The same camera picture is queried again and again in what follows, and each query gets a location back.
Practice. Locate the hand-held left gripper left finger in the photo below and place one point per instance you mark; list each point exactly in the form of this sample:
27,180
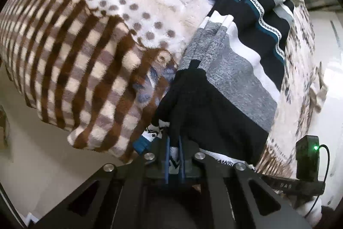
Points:
167,164

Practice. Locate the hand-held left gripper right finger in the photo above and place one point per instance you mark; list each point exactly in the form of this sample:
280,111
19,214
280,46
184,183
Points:
182,164

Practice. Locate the white bed headboard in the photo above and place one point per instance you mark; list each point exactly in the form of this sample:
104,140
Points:
331,70

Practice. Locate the floral plaid fleece blanket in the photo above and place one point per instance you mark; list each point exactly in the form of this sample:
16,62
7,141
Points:
93,38

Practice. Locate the white crumpled cloth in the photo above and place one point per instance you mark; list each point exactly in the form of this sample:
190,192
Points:
319,92

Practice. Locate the striped navy grey white garment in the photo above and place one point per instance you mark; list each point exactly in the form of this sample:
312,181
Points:
230,76

